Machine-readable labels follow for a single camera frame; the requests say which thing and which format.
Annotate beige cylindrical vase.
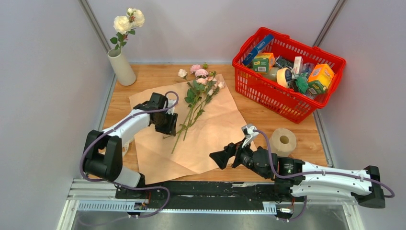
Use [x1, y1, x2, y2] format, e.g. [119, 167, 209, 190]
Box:
[107, 49, 136, 86]

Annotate aluminium frame post right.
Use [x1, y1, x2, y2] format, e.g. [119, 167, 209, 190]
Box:
[313, 0, 347, 47]

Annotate green crumpled packet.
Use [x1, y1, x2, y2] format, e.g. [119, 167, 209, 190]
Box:
[293, 73, 309, 94]

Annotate red plastic shopping basket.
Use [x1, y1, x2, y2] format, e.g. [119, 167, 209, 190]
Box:
[232, 27, 346, 124]

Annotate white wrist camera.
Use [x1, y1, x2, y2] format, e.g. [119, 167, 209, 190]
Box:
[241, 124, 258, 148]
[166, 99, 177, 115]

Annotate orange and green box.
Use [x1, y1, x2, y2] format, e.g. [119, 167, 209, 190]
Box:
[307, 64, 335, 95]

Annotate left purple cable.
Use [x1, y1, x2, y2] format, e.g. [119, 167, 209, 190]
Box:
[79, 91, 180, 183]

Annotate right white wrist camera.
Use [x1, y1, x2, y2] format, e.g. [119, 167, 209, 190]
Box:
[241, 124, 258, 148]

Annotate aluminium frame post left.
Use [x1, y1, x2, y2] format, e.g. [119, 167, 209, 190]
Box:
[78, 0, 111, 52]

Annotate aluminium frame post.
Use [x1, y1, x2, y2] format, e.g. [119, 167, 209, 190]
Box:
[78, 0, 111, 52]
[313, 0, 347, 47]

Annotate green sponge box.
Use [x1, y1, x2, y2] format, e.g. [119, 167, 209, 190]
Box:
[252, 52, 275, 74]

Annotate white small box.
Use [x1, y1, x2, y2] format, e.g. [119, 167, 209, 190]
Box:
[292, 56, 304, 79]

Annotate white rose stem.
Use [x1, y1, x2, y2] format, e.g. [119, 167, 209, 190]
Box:
[110, 8, 145, 50]

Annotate blue razor box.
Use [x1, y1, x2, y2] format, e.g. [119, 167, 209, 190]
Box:
[242, 34, 274, 66]

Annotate purple cable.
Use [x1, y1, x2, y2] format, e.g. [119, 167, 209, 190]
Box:
[79, 91, 180, 183]
[252, 129, 395, 199]

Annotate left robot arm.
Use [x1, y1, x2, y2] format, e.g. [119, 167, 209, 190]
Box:
[79, 92, 179, 199]

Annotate toilet paper roll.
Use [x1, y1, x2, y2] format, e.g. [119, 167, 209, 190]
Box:
[269, 128, 297, 157]

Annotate pink and white flower bunch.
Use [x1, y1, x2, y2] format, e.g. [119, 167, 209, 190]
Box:
[171, 63, 226, 154]

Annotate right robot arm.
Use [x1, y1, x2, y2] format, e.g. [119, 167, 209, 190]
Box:
[209, 142, 385, 209]

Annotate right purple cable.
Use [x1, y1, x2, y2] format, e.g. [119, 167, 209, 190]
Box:
[252, 129, 395, 199]

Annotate clear tape roll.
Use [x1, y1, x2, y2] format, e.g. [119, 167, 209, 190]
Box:
[263, 67, 279, 82]

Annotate beige masking tape roll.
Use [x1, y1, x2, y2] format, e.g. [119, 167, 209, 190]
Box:
[276, 68, 292, 88]

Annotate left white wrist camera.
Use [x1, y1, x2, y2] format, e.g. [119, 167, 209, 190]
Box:
[166, 99, 177, 115]

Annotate pink wrapping paper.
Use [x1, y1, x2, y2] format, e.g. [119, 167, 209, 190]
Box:
[124, 73, 260, 184]

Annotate dark foil packet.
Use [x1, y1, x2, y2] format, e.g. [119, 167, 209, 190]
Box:
[274, 55, 293, 70]

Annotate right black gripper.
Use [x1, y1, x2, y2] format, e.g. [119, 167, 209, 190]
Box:
[209, 138, 270, 180]

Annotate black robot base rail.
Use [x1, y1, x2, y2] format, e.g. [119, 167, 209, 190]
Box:
[115, 181, 305, 218]

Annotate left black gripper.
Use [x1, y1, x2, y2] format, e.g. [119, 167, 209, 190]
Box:
[153, 110, 178, 137]

